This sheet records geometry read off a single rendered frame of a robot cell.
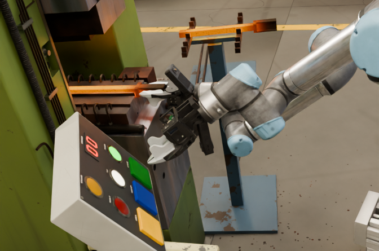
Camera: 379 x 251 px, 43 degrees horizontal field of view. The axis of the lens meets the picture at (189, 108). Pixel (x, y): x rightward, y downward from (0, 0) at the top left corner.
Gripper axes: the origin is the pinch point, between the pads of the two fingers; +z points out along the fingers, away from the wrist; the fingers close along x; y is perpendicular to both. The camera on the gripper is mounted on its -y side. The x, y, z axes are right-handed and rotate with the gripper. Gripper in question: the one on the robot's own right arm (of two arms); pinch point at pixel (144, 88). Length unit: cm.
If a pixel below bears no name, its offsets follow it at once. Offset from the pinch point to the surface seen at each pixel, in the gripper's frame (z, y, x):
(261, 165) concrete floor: -25, 100, 77
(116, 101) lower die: 8.3, 0.9, -6.3
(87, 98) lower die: 20.0, 0.9, -4.7
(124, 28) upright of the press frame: 16.7, -8.6, 32.4
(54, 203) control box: -7, -17, -72
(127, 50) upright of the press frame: 16.7, -0.3, 29.4
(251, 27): -32, 0, 46
